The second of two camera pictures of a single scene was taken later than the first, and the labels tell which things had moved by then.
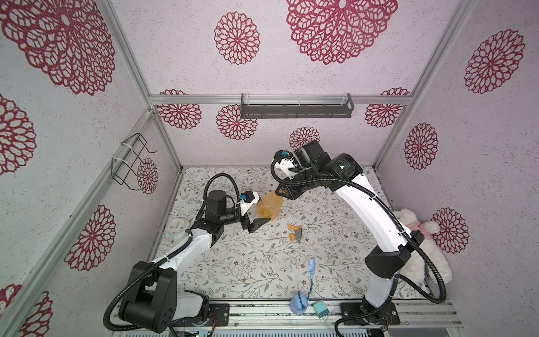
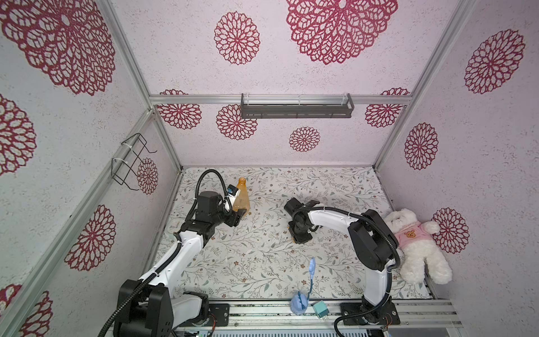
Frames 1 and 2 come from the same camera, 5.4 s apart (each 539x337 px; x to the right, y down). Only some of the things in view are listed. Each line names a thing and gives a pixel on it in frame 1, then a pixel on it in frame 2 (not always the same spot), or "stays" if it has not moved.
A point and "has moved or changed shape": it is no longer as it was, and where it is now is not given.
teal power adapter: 321,310 stays
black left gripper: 255,225 → 232,220
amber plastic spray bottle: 269,206 has moved or changed shape
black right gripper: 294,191 → 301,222
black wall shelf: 293,111 stays
